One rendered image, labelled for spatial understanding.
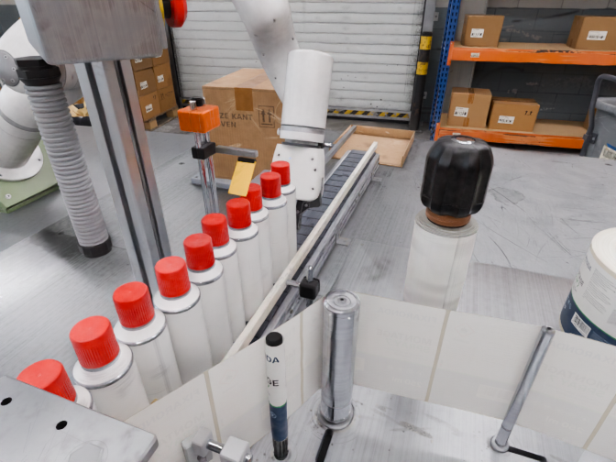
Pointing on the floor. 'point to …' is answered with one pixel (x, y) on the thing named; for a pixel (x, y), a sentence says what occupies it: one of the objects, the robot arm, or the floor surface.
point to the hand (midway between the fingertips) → (292, 223)
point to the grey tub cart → (600, 125)
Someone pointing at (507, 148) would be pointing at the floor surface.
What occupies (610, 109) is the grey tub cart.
